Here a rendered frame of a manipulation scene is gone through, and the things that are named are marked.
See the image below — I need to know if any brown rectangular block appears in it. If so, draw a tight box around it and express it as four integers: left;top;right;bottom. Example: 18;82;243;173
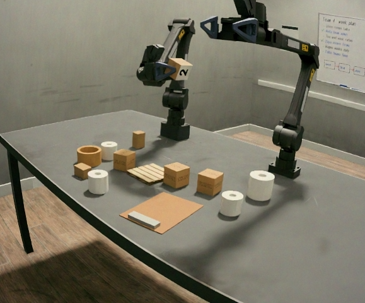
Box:
132;131;145;148

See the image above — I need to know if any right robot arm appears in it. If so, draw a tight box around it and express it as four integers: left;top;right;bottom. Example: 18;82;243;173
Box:
136;18;195;130

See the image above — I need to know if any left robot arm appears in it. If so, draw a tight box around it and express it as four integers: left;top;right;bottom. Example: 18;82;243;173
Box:
233;0;320;176

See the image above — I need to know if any tan cardboard cube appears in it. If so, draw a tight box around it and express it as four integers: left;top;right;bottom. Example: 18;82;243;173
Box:
74;163;92;179

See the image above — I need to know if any tan cardboard carton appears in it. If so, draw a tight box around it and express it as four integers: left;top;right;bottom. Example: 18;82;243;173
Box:
163;162;190;189
165;58;193;80
197;169;224;196
113;149;136;172

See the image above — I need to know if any small square wooden pallet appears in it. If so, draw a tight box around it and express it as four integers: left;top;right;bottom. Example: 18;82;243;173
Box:
127;163;164;186

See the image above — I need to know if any tan flat board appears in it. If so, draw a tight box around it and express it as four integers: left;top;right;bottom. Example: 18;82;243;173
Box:
120;192;197;234

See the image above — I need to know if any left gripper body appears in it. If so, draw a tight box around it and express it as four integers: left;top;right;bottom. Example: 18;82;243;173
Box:
217;17;247;42

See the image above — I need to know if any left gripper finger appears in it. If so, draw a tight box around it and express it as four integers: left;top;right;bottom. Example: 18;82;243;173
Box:
232;18;257;44
200;16;218;39

